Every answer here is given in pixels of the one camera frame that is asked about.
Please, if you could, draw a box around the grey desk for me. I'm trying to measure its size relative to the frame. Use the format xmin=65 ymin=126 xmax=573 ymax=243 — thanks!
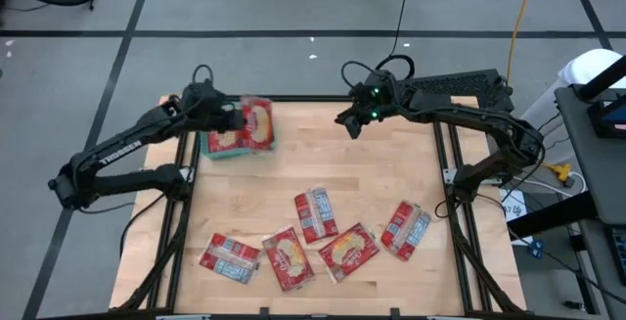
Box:
xmin=554 ymin=84 xmax=626 ymax=227

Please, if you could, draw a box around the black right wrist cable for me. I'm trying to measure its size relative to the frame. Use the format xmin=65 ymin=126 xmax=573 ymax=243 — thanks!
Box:
xmin=339 ymin=60 xmax=390 ymax=97

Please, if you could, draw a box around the yellow extension cable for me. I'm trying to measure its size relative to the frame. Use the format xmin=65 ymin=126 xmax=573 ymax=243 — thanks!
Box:
xmin=503 ymin=0 xmax=540 ymax=86

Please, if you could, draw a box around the yellow power plug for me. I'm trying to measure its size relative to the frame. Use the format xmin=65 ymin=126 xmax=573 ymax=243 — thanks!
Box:
xmin=547 ymin=161 xmax=573 ymax=183

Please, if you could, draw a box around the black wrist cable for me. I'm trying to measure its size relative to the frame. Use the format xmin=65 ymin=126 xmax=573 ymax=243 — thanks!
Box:
xmin=339 ymin=60 xmax=390 ymax=97
xmin=191 ymin=63 xmax=215 ymax=89

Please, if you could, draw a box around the black metal table frame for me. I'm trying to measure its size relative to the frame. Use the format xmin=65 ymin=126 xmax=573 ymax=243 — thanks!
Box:
xmin=111 ymin=77 xmax=528 ymax=320

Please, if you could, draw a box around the teal plastic basket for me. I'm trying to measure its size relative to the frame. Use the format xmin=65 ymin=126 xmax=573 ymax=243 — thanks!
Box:
xmin=200 ymin=128 xmax=276 ymax=161

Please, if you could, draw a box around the black slanted pole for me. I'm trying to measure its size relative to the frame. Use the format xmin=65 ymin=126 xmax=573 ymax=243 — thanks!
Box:
xmin=576 ymin=54 xmax=626 ymax=102

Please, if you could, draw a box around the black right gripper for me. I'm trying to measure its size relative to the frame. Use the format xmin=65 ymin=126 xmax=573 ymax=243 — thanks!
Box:
xmin=335 ymin=80 xmax=395 ymax=140

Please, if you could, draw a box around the black hanging power cable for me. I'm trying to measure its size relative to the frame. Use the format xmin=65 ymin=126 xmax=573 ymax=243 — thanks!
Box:
xmin=373 ymin=0 xmax=416 ymax=89

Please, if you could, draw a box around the black floor cable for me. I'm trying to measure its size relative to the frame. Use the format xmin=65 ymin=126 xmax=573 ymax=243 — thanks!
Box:
xmin=118 ymin=193 xmax=165 ymax=260

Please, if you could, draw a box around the black blue-lit device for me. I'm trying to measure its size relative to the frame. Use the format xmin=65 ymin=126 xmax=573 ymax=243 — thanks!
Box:
xmin=586 ymin=99 xmax=626 ymax=140

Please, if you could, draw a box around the black desk crossbar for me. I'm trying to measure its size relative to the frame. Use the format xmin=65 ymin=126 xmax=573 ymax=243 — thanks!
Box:
xmin=507 ymin=191 xmax=599 ymax=239

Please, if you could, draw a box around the red microwave popcorn bag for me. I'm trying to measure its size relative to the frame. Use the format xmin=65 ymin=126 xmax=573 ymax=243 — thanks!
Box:
xmin=239 ymin=95 xmax=276 ymax=154
xmin=317 ymin=222 xmax=381 ymax=285
xmin=206 ymin=130 xmax=246 ymax=154
xmin=292 ymin=186 xmax=340 ymax=246
xmin=260 ymin=225 xmax=316 ymax=293
xmin=198 ymin=232 xmax=262 ymax=286
xmin=380 ymin=200 xmax=433 ymax=262

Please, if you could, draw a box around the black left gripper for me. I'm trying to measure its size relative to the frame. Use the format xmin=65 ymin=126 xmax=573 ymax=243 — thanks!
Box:
xmin=195 ymin=93 xmax=246 ymax=133

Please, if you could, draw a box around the white paper sheet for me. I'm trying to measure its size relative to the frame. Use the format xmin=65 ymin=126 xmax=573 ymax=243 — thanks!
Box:
xmin=498 ymin=188 xmax=528 ymax=247

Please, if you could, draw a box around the white round bin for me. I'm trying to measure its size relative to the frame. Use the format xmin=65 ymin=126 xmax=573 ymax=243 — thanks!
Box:
xmin=512 ymin=48 xmax=626 ymax=139

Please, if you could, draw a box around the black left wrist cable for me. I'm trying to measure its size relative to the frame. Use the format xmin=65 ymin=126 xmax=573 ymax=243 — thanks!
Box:
xmin=191 ymin=63 xmax=215 ymax=89

